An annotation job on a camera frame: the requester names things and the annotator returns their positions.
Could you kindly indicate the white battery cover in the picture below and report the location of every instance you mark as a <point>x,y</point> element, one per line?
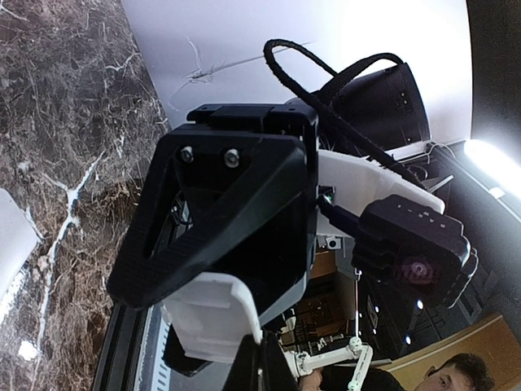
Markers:
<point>211,315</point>

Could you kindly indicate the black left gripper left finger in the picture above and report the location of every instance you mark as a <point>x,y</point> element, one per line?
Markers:
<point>244,372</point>

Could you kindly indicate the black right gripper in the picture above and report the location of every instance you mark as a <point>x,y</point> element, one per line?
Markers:
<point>230,191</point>

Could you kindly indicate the person beside the cell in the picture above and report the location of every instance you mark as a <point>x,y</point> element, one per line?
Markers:
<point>462,372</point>

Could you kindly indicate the white remote control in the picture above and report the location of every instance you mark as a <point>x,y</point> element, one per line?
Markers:
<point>18,239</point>

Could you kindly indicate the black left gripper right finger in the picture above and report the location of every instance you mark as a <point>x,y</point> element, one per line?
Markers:
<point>275,372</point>

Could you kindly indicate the white slotted cable duct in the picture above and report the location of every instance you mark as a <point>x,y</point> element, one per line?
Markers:
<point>161,373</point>

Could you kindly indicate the black front rail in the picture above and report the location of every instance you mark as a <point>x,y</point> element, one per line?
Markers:
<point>118,361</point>

